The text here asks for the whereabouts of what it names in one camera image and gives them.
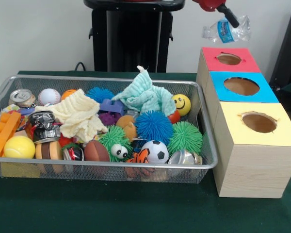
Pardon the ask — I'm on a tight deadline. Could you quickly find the cream knitted cloth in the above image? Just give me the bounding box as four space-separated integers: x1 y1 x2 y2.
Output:
35 89 108 143

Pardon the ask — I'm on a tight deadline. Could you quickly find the clear mesh bin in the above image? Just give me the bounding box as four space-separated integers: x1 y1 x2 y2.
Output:
0 74 219 184

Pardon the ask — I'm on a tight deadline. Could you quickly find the mint green cloth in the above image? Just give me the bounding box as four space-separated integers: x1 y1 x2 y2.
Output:
112 66 177 116

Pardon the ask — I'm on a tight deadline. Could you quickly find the crushed clear plastic bottle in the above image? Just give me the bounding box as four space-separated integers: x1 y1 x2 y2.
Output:
202 15 251 44

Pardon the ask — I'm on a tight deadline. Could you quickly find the wooden box with three holes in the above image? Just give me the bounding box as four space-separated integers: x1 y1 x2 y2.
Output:
196 47 291 199

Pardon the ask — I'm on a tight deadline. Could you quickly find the orange toy brick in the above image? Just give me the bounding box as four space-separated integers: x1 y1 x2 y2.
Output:
0 111 22 157

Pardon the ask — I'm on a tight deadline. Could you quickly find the green furry googly-eyed toy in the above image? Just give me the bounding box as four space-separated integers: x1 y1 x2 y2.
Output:
98 125 133 163

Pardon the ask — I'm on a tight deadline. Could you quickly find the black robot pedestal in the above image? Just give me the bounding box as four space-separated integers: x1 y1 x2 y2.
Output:
84 0 186 73

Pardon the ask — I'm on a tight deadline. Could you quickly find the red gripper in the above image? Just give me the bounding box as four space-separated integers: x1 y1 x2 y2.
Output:
192 0 240 28

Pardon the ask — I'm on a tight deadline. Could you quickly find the yellow smiley ball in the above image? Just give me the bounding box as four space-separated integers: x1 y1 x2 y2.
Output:
172 94 192 117

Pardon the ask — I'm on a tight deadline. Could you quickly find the white baseball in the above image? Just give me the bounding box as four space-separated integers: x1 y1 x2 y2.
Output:
38 88 62 106

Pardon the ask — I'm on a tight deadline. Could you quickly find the green spiky ball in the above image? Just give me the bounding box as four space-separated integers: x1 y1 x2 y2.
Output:
167 121 204 155

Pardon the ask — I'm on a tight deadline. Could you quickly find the yellow tennis ball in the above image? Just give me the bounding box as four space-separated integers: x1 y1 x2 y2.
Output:
3 135 36 159

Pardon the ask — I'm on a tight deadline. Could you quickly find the large blue spiky ball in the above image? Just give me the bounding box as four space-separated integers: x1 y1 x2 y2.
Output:
134 110 174 144

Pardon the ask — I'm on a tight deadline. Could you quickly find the small soccer ball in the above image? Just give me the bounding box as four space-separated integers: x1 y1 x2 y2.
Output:
141 140 170 164

